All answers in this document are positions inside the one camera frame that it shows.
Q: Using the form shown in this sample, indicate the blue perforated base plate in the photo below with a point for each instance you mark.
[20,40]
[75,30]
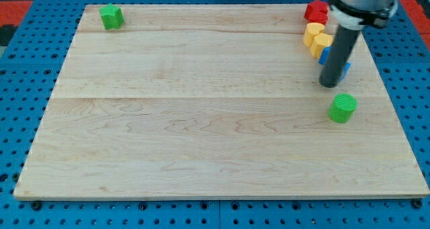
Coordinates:
[29,69]

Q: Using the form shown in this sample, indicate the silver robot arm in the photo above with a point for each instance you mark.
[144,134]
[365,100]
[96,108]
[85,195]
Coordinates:
[352,17]

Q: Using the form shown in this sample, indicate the wooden board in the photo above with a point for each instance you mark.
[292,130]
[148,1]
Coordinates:
[189,102]

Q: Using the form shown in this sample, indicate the red star block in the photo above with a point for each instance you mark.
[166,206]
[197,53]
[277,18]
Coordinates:
[316,5]

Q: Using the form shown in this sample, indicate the red round block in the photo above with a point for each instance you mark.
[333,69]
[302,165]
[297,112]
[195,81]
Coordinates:
[318,17]

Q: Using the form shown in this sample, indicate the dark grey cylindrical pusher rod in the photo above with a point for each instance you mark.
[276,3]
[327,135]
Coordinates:
[338,56]

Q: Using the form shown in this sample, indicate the blue block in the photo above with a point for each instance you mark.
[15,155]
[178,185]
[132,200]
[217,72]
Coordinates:
[323,58]

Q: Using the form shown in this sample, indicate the green star block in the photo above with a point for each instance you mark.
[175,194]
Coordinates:
[111,16]

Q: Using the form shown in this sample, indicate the yellow heart block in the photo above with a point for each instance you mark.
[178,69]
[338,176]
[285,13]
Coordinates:
[312,29]

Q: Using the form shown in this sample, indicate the yellow hexagon block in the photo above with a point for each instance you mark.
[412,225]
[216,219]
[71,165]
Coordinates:
[319,43]

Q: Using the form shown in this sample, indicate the green cylinder block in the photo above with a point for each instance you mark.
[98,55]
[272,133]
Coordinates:
[342,108]

